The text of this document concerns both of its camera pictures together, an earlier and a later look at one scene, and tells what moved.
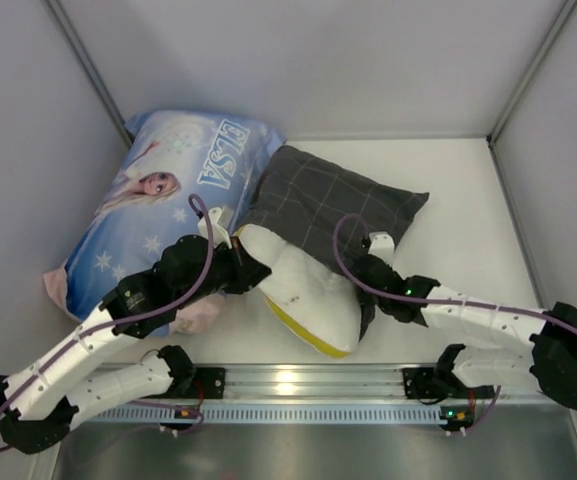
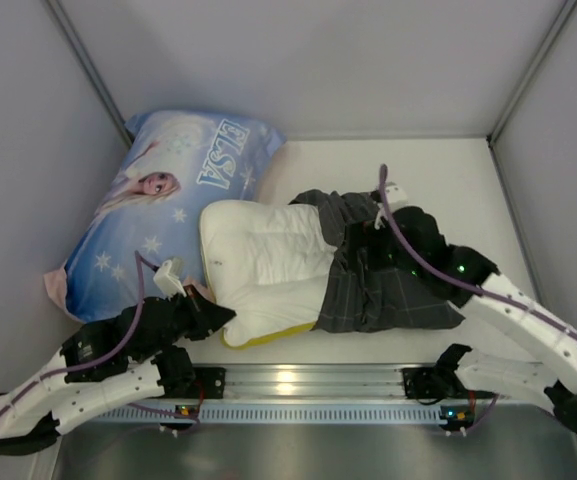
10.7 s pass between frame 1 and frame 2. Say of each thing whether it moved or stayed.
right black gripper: moved
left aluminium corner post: stayed
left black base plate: stayed
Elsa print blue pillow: stayed
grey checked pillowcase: moved
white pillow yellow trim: moved
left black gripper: moved
